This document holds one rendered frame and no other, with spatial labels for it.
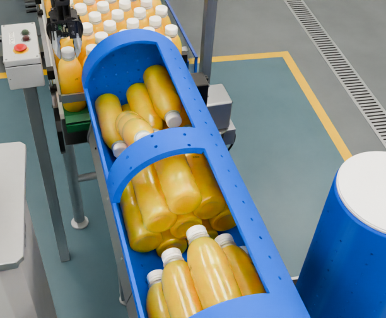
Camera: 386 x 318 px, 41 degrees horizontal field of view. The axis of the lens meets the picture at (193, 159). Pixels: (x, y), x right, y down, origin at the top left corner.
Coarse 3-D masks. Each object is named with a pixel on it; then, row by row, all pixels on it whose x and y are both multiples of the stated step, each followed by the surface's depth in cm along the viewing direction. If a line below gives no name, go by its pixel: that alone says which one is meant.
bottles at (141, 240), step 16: (112, 96) 138; (128, 96) 138; (144, 96) 135; (96, 112) 137; (112, 112) 133; (144, 112) 131; (112, 128) 129; (160, 128) 130; (112, 144) 128; (128, 192) 114; (128, 208) 112; (128, 224) 110; (176, 224) 107; (192, 224) 109; (208, 224) 114; (224, 224) 113; (144, 240) 108; (160, 240) 109; (176, 240) 111; (160, 256) 113; (160, 272) 102; (160, 288) 97; (160, 304) 95
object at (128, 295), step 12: (96, 156) 151; (96, 168) 150; (108, 204) 137; (108, 216) 136; (108, 228) 136; (120, 252) 126; (120, 264) 126; (120, 276) 125; (132, 300) 117; (132, 312) 116
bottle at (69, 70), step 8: (64, 64) 148; (72, 64) 148; (80, 64) 151; (64, 72) 149; (72, 72) 149; (80, 72) 151; (64, 80) 151; (72, 80) 151; (80, 80) 153; (64, 88) 153; (72, 88) 153; (80, 88) 154; (64, 104) 158; (72, 104) 157; (80, 104) 158
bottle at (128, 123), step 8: (128, 112) 125; (136, 112) 128; (120, 120) 123; (128, 120) 119; (136, 120) 116; (144, 120) 118; (120, 128) 120; (128, 128) 115; (136, 128) 113; (144, 128) 114; (152, 128) 116; (120, 136) 123; (128, 136) 114; (128, 144) 116
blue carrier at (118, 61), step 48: (96, 48) 132; (144, 48) 138; (96, 96) 144; (192, 96) 119; (96, 144) 123; (144, 144) 104; (192, 144) 103; (240, 192) 99; (240, 240) 112; (144, 288) 104; (288, 288) 85
